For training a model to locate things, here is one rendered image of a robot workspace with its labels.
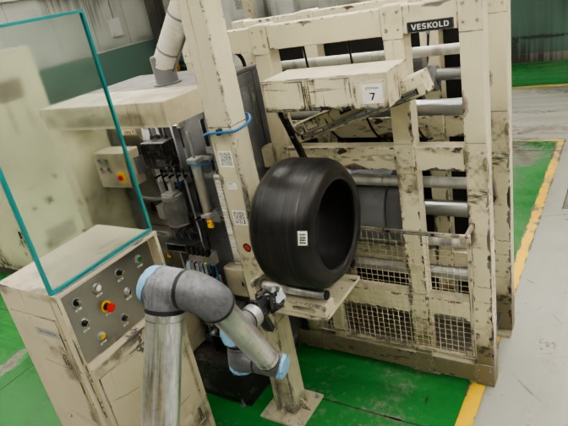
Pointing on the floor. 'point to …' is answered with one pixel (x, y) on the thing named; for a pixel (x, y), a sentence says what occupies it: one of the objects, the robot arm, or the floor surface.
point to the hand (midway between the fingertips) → (282, 296)
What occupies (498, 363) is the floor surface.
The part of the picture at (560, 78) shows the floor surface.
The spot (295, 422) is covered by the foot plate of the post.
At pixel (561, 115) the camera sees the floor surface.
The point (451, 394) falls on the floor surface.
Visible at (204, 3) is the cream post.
